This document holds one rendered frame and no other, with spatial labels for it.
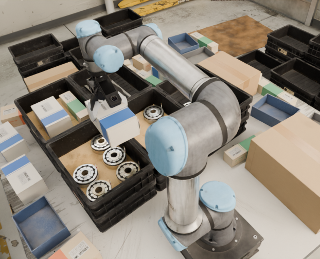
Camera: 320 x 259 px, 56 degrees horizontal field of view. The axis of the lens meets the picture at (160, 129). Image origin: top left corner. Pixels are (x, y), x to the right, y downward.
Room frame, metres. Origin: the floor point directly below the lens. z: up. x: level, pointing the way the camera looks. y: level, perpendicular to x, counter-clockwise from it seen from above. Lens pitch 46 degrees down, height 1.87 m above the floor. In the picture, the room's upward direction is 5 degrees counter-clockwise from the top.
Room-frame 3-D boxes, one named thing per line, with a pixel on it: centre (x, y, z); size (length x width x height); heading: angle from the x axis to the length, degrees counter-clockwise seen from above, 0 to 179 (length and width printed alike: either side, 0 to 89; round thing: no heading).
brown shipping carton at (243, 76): (1.44, -0.42, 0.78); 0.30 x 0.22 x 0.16; 34
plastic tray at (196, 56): (1.73, -0.29, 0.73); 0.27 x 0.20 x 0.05; 116
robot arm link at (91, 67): (0.87, 0.19, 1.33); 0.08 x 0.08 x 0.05
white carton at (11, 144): (1.10, 0.80, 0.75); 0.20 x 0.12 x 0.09; 40
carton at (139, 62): (1.78, 0.05, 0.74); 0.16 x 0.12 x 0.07; 129
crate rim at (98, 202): (0.81, 0.27, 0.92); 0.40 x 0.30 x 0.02; 35
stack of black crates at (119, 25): (2.77, 0.31, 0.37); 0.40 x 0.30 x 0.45; 120
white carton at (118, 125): (0.85, 0.18, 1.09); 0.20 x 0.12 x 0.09; 30
